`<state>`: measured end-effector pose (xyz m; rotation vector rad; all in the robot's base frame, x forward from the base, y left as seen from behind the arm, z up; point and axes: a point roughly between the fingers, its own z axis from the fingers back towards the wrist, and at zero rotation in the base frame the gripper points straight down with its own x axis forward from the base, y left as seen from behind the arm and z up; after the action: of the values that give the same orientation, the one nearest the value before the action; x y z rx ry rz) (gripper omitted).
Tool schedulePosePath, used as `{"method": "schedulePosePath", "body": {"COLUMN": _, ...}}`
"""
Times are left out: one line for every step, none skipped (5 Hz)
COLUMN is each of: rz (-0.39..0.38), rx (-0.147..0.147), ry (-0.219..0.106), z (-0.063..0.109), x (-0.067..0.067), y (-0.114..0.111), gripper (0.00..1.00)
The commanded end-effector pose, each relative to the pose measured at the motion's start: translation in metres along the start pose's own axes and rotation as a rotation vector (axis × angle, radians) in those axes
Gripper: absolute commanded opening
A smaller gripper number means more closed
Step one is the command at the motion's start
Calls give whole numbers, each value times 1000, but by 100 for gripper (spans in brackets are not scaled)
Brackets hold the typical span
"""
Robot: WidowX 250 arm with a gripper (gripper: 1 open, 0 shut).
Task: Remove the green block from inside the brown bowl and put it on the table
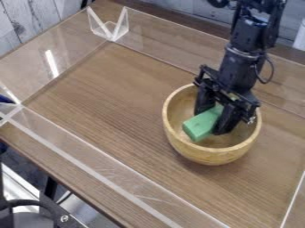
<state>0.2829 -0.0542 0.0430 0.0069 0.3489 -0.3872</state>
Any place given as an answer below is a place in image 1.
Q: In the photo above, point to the black table leg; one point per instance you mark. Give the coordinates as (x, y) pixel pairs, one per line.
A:
(51, 188)

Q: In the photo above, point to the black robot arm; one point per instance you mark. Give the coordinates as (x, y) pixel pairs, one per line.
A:
(254, 27)

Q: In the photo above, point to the clear acrylic tray wall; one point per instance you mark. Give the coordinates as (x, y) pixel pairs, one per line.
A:
(124, 195)

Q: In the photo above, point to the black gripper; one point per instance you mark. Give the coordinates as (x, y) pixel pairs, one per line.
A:
(227, 86)

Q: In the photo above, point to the white object at right edge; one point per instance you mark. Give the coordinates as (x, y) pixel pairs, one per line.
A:
(299, 38)

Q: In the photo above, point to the brown wooden bowl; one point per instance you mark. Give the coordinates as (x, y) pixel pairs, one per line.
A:
(215, 150)

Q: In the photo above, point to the green rectangular block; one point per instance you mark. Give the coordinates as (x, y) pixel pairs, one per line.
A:
(198, 126)

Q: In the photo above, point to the clear acrylic corner bracket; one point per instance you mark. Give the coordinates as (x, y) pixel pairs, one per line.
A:
(108, 30)

